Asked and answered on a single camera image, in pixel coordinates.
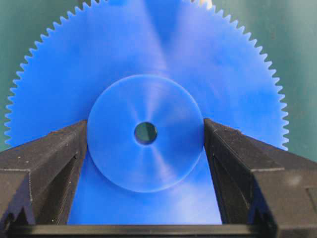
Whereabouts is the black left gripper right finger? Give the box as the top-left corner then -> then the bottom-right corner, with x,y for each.
204,119 -> 317,238

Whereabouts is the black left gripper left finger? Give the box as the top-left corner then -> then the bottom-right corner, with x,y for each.
0,120 -> 87,238

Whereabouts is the large blue plastic gear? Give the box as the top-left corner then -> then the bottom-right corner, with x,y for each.
7,0 -> 286,225

